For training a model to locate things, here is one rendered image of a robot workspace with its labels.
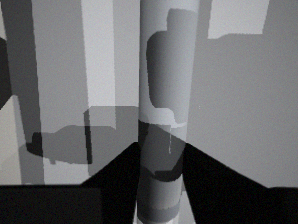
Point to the white cylindrical tube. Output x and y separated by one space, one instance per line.
167 40

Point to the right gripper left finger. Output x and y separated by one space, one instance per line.
90 202

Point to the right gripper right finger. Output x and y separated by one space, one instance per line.
220 195

